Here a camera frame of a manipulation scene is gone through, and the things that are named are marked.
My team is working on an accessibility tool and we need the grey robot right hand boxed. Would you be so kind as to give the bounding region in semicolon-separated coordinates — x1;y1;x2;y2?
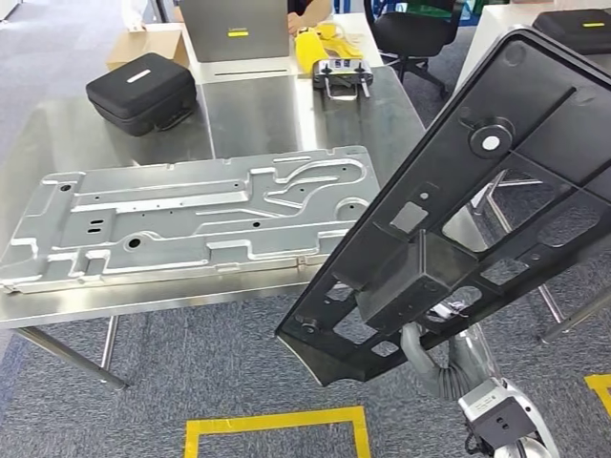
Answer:
400;302;497;403

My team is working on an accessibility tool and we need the black plastic panel part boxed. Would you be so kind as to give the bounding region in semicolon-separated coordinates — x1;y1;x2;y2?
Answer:
275;26;611;388

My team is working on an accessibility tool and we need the white cabinet panel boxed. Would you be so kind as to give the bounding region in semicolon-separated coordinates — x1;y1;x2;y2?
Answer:
453;5;541;90

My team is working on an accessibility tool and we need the grey handheld remote controller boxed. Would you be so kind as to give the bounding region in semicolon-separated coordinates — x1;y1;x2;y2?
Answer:
312;57;375;102

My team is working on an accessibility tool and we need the black office chair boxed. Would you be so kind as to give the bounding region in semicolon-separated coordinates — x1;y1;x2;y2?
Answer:
363;0;466;99

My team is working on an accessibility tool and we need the black zip carry case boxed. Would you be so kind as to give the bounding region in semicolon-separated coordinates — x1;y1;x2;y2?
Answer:
532;8;611;57

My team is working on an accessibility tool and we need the yellow plastic object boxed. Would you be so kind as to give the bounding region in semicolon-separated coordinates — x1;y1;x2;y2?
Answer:
294;24;364;75

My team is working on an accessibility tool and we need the grey metal stamped plate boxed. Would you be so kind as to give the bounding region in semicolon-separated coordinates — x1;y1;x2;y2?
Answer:
0;145;381;295

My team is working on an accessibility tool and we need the white desk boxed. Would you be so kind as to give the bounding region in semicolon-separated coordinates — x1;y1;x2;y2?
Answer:
143;12;385;85

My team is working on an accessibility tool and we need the grey laptop computer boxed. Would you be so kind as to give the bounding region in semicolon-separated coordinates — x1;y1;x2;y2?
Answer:
179;0;290;63

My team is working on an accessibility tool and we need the black flat panel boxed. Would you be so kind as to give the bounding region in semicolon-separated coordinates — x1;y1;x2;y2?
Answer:
86;52;198;137

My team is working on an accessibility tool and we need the brown cardboard box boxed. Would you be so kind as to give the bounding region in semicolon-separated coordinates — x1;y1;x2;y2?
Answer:
105;28;190;72

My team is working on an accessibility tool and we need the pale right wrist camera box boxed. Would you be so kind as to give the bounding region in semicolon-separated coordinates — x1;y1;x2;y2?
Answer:
457;378;538;447

